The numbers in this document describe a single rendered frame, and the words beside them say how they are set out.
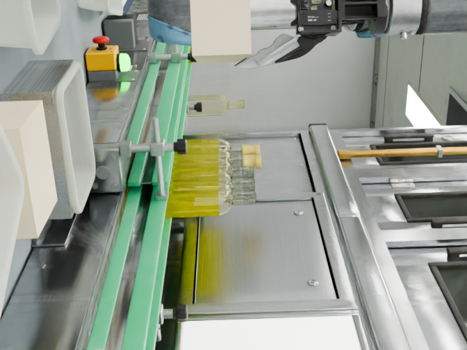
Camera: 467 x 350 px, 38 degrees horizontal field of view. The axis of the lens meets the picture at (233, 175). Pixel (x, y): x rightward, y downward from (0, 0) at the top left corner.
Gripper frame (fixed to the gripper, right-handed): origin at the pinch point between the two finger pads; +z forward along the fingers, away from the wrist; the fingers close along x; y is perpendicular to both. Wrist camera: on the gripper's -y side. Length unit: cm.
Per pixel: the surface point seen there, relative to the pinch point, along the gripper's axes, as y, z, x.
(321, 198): -68, -20, 36
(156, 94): -66, 19, 10
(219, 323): -25, 4, 52
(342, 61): -653, -118, -30
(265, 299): -32, -5, 50
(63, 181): -12.9, 27.9, 23.7
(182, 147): -31.7, 10.2, 20.0
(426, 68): -472, -159, -12
